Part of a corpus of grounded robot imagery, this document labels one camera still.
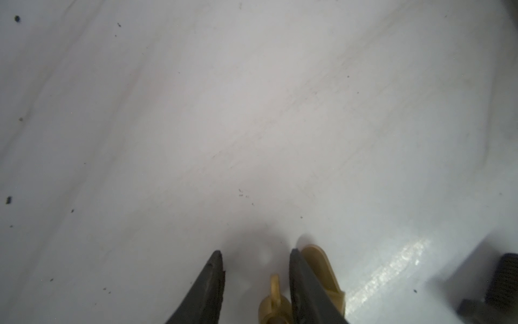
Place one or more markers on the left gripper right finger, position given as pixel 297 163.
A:
pixel 316 296

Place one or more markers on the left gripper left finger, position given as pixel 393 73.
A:
pixel 203 302

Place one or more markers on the brass wing nut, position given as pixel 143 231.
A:
pixel 276 308

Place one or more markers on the black bolt upper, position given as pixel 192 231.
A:
pixel 500 302

